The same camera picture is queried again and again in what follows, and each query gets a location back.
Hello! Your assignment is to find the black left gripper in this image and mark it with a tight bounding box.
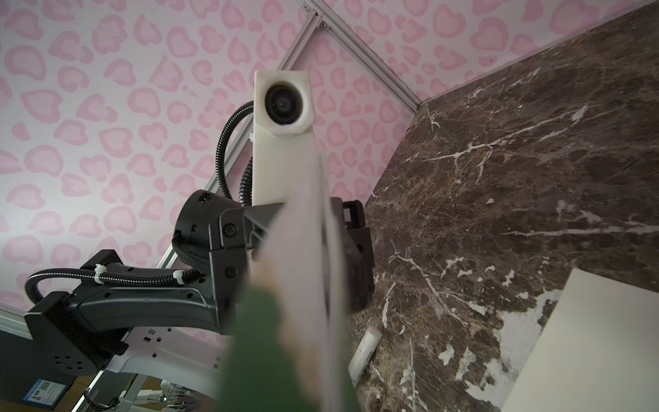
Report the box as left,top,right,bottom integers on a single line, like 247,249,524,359
208,196,375,331

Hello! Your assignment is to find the green floral letter paper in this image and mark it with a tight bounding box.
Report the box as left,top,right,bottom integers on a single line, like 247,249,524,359
215,154,360,411

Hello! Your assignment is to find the white glue stick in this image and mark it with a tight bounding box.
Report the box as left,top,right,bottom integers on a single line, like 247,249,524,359
348,326,382,387

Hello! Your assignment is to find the cream white envelope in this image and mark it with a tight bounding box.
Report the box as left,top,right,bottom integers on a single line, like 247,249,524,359
504,269,658,411

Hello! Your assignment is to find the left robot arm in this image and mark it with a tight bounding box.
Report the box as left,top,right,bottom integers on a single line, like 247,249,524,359
25,188,374,411

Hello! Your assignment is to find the blue label sticker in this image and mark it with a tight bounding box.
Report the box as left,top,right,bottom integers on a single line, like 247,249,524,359
22,379,68,410

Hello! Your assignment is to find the black left corrugated cable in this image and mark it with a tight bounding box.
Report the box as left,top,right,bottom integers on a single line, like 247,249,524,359
24,100,256,305

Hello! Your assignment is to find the aluminium diagonal frame bar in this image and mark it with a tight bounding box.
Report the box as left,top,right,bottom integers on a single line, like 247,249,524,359
1,8,324,339

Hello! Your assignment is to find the aluminium corner frame post left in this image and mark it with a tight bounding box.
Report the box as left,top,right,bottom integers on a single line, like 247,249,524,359
297,0,421,113

